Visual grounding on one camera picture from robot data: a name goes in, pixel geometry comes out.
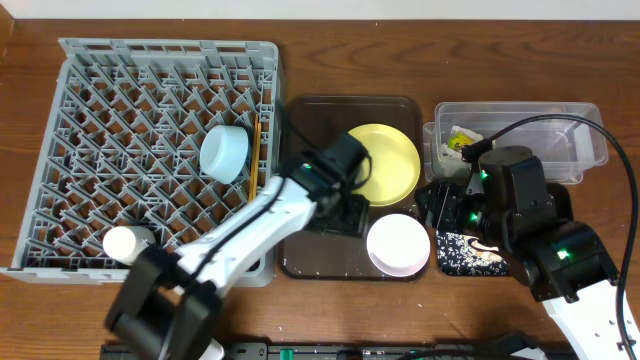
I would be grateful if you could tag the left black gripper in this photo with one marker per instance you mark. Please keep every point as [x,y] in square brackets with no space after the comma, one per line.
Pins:
[358,220]

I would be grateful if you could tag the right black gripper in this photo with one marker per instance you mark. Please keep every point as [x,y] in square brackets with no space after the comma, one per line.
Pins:
[443,200]

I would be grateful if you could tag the white tissue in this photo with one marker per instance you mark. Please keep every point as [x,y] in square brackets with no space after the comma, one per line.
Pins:
[455,157]

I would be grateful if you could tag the yellow plate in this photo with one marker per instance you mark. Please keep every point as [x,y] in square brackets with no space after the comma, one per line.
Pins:
[396,164]

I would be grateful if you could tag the white bowl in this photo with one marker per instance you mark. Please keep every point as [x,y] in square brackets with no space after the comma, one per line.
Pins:
[398,245]

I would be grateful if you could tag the green snack wrapper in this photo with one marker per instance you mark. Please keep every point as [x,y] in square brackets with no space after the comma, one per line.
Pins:
[461,137]

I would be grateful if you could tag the light blue bowl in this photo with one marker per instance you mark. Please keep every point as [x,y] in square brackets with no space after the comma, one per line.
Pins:
[223,153]

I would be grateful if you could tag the white cup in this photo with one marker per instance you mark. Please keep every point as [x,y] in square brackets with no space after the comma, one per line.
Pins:
[125,243]

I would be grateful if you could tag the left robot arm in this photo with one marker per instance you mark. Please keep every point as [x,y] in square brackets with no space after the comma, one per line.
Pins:
[170,302]

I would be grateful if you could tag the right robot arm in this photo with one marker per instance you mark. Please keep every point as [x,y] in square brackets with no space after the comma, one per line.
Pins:
[580,286]

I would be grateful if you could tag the grey dishwasher rack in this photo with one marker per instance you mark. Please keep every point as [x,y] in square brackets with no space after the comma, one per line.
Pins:
[122,143]

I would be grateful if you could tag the black tray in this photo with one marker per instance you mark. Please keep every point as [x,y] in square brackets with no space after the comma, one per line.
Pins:
[481,235]

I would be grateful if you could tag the spilled rice scraps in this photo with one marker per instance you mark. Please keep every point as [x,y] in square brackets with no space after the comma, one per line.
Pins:
[462,256]

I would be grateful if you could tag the dark brown serving tray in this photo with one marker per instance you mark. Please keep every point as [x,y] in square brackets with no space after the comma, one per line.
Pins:
[309,254]

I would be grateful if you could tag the clear plastic bin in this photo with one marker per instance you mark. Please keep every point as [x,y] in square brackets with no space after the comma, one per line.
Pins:
[566,148]

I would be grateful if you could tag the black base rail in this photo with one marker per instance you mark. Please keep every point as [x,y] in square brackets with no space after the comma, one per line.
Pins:
[515,344]

